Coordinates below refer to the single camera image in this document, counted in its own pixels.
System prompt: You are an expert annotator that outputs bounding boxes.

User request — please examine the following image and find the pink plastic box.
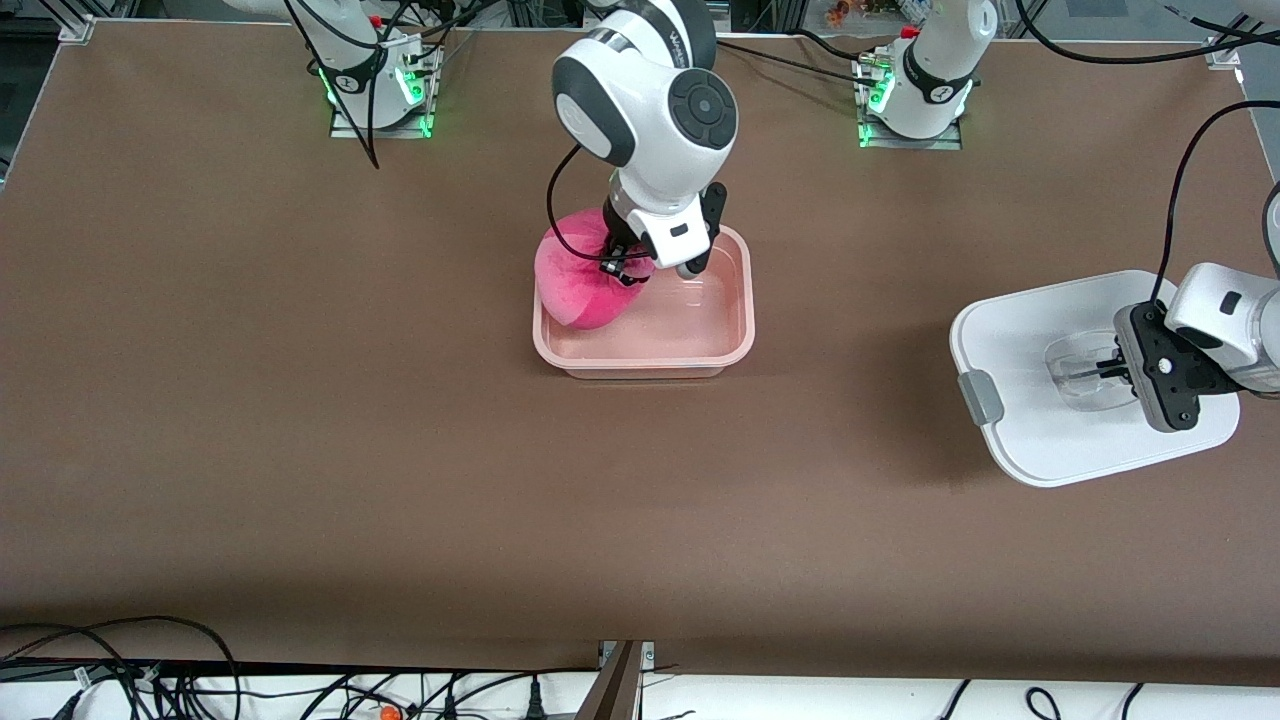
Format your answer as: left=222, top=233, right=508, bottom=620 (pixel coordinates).
left=532, top=224, right=756, bottom=379

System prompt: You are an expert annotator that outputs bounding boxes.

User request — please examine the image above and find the pink plush toy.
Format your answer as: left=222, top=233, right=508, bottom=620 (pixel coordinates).
left=534, top=210, right=656, bottom=331

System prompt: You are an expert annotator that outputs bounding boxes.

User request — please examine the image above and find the thin black hanging cable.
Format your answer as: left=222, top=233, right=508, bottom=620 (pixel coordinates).
left=283, top=0, right=381, bottom=171

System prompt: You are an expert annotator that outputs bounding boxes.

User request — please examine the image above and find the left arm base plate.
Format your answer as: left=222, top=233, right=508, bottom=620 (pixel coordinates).
left=855, top=50, right=964, bottom=151

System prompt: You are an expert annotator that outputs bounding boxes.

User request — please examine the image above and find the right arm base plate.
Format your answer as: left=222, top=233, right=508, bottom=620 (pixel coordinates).
left=330, top=45, right=441, bottom=139

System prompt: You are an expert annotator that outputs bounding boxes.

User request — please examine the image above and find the white box lid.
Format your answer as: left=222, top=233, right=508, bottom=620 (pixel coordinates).
left=948, top=270, right=1241, bottom=488

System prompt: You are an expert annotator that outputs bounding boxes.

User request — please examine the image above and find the black looped cable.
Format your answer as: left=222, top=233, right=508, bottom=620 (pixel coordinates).
left=0, top=615, right=243, bottom=720

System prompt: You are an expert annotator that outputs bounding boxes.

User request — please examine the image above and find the thin black table cable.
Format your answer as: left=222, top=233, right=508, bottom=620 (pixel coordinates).
left=715, top=38, right=871, bottom=89

